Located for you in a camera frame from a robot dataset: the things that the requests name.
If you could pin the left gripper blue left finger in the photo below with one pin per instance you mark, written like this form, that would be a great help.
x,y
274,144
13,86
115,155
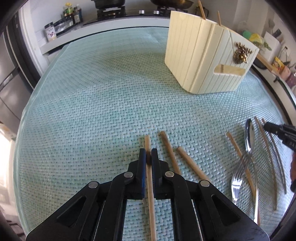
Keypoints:
x,y
140,174

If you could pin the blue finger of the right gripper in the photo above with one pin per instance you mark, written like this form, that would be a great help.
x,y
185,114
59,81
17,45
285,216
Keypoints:
x,y
274,128
288,129

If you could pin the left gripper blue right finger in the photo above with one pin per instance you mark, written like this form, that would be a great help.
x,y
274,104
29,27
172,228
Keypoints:
x,y
157,175

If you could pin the thin wooden chopstick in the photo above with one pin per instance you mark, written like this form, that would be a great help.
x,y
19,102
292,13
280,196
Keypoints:
x,y
219,19

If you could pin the person's right hand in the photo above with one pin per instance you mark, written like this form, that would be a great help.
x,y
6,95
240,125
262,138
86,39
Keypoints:
x,y
293,173

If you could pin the silver spoon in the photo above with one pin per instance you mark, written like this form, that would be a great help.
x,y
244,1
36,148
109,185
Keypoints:
x,y
249,138

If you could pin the thin pale chopstick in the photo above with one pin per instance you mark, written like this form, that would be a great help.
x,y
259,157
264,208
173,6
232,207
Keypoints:
x,y
271,145
269,163

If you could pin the wooden cutting board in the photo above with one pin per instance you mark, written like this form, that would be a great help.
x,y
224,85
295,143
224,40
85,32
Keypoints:
x,y
271,68

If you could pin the yellow snack packet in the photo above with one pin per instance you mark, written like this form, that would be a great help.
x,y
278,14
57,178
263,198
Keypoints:
x,y
278,64

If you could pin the white knife block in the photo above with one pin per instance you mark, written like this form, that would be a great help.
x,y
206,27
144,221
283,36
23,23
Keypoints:
x,y
272,49

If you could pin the light blue woven mat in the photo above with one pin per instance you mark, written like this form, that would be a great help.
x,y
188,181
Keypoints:
x,y
89,113

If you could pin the yellow green bag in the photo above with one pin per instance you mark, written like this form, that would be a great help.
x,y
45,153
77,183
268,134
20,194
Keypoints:
x,y
256,39

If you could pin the cream utensil holder box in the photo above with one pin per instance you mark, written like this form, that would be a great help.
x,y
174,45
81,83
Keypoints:
x,y
206,57

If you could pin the grey refrigerator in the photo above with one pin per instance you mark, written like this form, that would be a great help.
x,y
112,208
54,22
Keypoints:
x,y
18,75

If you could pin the black wok glass lid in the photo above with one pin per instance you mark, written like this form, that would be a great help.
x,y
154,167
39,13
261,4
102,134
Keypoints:
x,y
177,4

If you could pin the black gas stove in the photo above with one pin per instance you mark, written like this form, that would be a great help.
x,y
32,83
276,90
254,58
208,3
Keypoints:
x,y
120,12

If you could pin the sauce bottles group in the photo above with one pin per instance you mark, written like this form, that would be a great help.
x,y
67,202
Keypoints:
x,y
73,13

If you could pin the black pot orange lid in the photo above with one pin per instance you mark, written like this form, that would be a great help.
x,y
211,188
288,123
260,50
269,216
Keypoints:
x,y
106,4

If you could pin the silver fork gold handle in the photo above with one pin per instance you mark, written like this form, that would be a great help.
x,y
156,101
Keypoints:
x,y
236,180

